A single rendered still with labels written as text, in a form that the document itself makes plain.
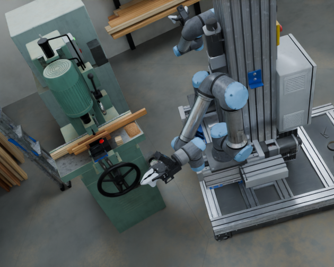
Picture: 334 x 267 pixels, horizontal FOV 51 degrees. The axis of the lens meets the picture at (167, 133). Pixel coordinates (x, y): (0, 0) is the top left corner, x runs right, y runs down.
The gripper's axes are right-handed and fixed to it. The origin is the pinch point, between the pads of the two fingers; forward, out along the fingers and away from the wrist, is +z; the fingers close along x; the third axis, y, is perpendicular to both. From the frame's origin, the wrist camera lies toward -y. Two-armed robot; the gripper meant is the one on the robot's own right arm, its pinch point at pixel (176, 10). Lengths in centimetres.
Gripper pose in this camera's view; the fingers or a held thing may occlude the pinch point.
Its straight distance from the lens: 275.9
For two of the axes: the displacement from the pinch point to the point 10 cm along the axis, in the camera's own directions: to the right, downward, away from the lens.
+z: -4.0, -6.2, 6.8
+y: 3.4, 5.9, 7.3
